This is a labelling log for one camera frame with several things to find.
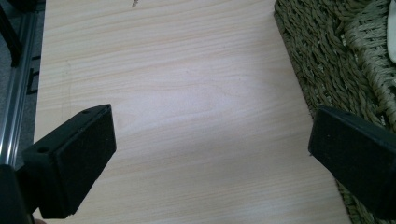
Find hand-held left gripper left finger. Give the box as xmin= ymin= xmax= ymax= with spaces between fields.
xmin=17 ymin=104 xmax=118 ymax=219

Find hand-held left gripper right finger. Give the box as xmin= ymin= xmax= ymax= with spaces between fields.
xmin=307 ymin=105 xmax=396 ymax=221

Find black stand bracket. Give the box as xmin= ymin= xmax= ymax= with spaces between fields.
xmin=0 ymin=0 xmax=47 ymax=68

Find white object in basket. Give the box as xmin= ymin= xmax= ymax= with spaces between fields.
xmin=387 ymin=0 xmax=396 ymax=64

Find woven straw basket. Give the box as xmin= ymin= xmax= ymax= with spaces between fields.
xmin=273 ymin=0 xmax=396 ymax=224

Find aluminium frame rail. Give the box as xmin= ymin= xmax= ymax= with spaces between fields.
xmin=0 ymin=8 xmax=40 ymax=167

